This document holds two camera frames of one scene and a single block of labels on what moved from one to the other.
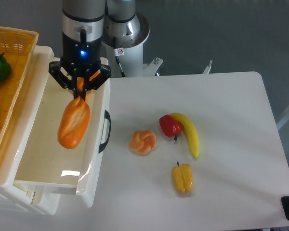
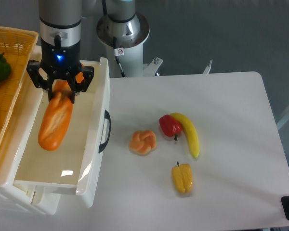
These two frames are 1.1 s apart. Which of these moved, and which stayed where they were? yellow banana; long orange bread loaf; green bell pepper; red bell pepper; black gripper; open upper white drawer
Moved: black gripper; long orange bread loaf
Stayed: open upper white drawer; green bell pepper; yellow banana; red bell pepper
